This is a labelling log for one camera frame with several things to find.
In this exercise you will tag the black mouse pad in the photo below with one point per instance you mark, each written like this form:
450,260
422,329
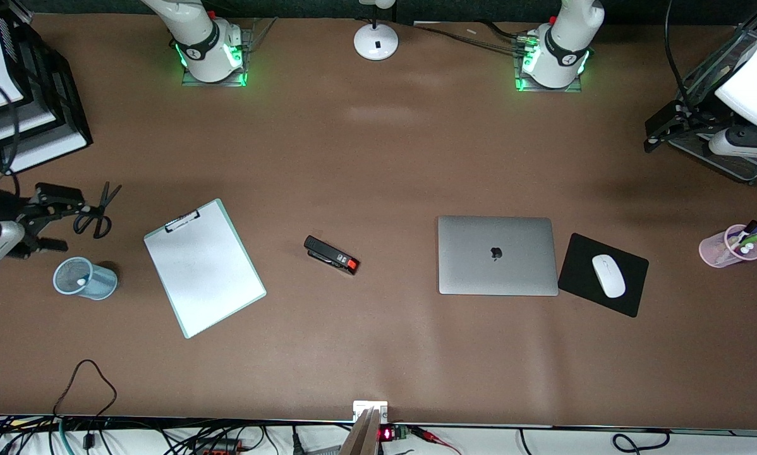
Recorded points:
631,278

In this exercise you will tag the black stacked letter tray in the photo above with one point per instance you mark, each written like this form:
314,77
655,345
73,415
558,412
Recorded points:
69,136

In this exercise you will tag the white round lamp base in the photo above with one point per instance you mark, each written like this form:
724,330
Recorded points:
376,44

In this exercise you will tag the blue mesh pen cup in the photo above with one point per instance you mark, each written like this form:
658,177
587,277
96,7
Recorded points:
100,283

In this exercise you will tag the metal mesh desk organizer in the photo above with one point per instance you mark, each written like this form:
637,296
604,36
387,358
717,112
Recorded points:
742,167

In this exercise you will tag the pale green clipboard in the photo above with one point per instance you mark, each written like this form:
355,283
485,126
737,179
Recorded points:
205,272

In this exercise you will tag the black marker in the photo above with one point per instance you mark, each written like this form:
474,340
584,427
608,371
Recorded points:
750,226

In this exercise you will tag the silver laptop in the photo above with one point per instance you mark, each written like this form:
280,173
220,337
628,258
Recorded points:
498,256

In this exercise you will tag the black stapler with red end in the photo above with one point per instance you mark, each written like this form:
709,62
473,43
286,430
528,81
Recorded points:
328,253

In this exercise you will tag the small module with red display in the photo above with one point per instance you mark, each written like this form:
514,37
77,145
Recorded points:
388,434

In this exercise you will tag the white computer mouse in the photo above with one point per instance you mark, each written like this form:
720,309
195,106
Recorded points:
608,276

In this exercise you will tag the pink mesh pen cup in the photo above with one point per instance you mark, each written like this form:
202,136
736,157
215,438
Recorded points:
713,253

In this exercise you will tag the black scissors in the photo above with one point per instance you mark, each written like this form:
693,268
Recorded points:
103,203

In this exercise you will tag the blue marker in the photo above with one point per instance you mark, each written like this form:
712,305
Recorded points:
79,280

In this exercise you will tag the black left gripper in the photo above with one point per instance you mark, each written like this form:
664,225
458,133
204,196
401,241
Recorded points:
696,111

